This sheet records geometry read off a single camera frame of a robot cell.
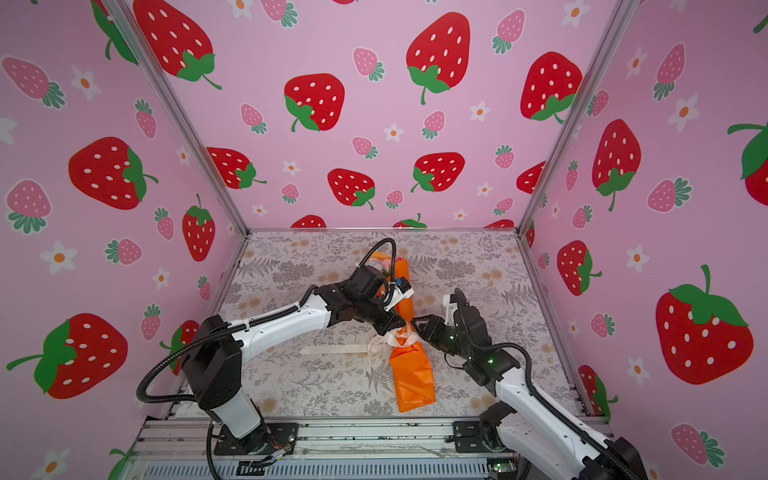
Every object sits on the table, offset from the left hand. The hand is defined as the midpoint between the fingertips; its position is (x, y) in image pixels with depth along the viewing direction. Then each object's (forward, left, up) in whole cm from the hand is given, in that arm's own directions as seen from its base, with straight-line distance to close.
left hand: (406, 322), depth 80 cm
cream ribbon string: (-3, +7, -10) cm, 13 cm away
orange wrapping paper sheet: (-9, -1, -10) cm, 13 cm away
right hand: (-1, -1, +2) cm, 3 cm away
